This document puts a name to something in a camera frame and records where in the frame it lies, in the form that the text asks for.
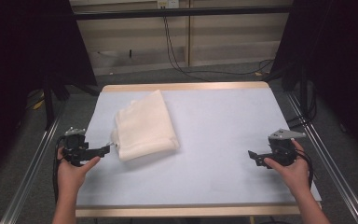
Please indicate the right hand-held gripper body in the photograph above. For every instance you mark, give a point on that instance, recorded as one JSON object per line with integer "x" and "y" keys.
{"x": 282, "y": 151}

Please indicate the person's left hand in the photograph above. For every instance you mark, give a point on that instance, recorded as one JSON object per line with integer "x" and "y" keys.
{"x": 71, "y": 179}

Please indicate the wooden table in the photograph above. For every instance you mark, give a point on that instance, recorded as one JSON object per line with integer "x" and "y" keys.
{"x": 183, "y": 212}

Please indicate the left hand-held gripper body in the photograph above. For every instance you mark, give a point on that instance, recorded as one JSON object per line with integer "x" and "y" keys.
{"x": 74, "y": 149}

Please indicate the black curtain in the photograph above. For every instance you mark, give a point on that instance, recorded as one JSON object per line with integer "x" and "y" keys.
{"x": 21, "y": 62}
{"x": 341, "y": 62}

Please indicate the yellow tape piece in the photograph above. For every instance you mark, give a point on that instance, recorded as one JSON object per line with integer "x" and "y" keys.
{"x": 38, "y": 104}

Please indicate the white mesh laundry bag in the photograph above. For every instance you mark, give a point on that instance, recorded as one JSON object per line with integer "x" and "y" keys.
{"x": 144, "y": 127}

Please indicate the light blue mat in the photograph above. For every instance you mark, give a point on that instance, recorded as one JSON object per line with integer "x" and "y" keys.
{"x": 217, "y": 140}

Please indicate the black metal stand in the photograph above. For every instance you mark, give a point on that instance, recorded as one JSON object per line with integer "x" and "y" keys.
{"x": 303, "y": 93}
{"x": 48, "y": 105}

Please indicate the white wall socket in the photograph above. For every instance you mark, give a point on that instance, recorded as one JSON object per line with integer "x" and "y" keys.
{"x": 167, "y": 3}

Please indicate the person's right hand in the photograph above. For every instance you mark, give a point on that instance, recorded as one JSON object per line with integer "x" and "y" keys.
{"x": 295, "y": 175}

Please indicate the black horizontal bar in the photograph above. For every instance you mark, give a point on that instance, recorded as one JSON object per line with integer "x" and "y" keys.
{"x": 183, "y": 12}

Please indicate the metal floor rail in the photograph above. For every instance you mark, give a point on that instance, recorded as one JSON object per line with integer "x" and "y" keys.
{"x": 332, "y": 168}
{"x": 28, "y": 180}

